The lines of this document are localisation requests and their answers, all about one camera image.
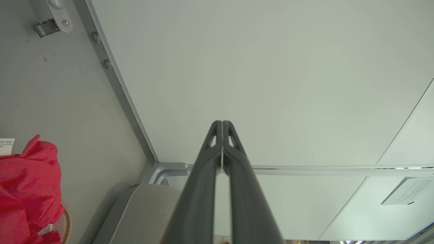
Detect white lined laundry basket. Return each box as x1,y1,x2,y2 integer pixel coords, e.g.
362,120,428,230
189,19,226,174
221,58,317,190
37,200,73,244

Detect red t-shirt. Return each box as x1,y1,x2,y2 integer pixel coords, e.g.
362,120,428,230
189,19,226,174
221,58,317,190
0,135,65,244

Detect grey metal partition frame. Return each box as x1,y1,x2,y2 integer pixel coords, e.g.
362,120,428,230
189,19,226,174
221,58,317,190
73,0,434,177

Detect grey sofa cushion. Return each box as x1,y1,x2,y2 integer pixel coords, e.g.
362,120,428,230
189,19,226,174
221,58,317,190
92,182,184,244

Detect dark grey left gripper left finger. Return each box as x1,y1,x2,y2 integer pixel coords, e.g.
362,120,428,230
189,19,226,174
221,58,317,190
162,121,223,244

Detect black caster wheel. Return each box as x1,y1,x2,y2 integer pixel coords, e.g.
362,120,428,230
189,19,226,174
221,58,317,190
33,0,74,38

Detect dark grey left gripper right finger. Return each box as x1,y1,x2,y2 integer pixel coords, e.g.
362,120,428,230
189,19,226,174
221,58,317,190
222,121,284,244

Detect white paper wall notice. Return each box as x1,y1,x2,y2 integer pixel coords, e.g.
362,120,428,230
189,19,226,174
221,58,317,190
380,177,434,206

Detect white printed paper label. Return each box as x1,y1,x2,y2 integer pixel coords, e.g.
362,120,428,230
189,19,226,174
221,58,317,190
0,138,16,156

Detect curved grey metal tube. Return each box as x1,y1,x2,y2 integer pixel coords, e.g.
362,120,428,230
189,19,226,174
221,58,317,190
148,162,191,185

